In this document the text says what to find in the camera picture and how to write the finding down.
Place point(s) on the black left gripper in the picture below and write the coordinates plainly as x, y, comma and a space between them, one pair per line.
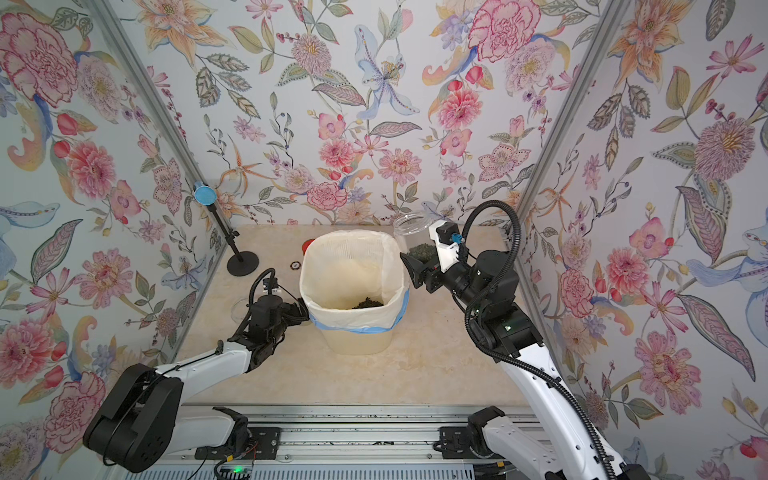
297, 317

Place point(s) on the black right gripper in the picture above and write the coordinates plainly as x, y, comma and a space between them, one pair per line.
441, 279

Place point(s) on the beige lid tea jar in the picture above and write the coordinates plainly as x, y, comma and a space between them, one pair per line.
417, 248

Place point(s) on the cream trash bin with liner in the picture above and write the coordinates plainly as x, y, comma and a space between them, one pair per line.
354, 285

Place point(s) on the clear glass tea jar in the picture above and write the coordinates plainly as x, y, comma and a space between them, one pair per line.
240, 311

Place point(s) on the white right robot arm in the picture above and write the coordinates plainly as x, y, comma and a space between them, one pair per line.
498, 328

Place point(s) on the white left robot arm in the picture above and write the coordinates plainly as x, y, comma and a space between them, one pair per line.
146, 414

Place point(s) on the red lid tea jar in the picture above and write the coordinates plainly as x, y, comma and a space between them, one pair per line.
306, 245

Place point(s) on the black round-base stand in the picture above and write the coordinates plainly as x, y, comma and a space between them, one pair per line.
242, 262

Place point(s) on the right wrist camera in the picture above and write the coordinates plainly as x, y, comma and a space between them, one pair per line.
449, 243

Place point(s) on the aluminium corner post left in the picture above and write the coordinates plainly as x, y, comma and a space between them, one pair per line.
124, 51

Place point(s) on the aluminium corner post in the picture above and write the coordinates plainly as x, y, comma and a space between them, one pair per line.
608, 25
124, 51

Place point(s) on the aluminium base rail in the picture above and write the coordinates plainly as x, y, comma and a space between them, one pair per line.
372, 432

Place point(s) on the aluminium corner post right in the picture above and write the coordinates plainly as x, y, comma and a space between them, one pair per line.
608, 25

